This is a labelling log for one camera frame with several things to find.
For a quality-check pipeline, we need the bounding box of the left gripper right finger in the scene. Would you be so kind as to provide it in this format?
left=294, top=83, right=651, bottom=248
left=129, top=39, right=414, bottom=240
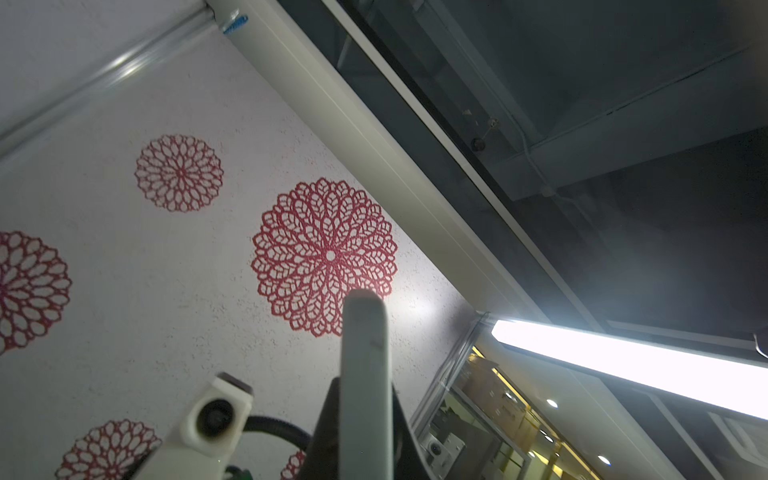
left=392, top=388, right=434, bottom=480

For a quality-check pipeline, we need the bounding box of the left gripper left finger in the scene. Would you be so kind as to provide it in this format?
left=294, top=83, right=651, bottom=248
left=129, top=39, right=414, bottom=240
left=297, top=377, right=340, bottom=480

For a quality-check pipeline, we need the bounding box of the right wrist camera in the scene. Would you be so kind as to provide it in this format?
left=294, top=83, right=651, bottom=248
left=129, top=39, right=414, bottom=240
left=131, top=372, right=253, bottom=479

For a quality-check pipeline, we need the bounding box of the black phone centre right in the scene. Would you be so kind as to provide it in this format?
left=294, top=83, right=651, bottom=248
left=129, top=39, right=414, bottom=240
left=338, top=290, right=394, bottom=479

